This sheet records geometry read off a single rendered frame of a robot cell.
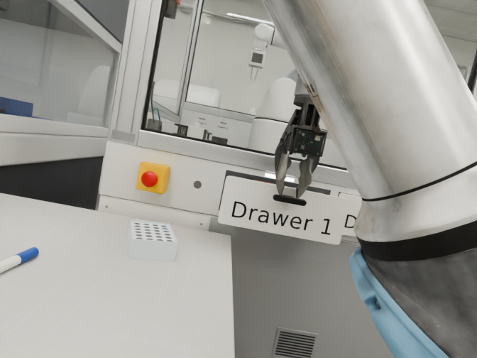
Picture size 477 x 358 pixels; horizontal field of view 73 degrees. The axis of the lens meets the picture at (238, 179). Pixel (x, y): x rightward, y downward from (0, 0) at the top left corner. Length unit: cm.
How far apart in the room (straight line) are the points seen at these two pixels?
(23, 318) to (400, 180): 41
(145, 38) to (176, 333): 72
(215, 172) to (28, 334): 58
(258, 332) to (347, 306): 26
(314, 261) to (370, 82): 79
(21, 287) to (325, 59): 46
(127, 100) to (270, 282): 63
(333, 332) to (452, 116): 90
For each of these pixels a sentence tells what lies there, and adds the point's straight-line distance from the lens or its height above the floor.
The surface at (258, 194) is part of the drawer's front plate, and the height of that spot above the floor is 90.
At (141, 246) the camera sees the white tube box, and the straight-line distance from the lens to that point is 63.
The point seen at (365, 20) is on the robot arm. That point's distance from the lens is 21.
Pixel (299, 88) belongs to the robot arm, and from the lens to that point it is 70.
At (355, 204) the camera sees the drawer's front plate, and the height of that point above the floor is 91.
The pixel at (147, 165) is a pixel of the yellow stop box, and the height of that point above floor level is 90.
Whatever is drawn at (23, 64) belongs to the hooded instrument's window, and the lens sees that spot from 124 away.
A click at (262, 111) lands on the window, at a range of 89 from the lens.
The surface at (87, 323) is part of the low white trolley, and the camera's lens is 45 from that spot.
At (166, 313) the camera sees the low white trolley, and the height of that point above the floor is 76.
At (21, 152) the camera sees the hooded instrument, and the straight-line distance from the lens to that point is 125.
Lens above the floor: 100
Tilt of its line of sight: 6 degrees down
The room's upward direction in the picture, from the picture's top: 11 degrees clockwise
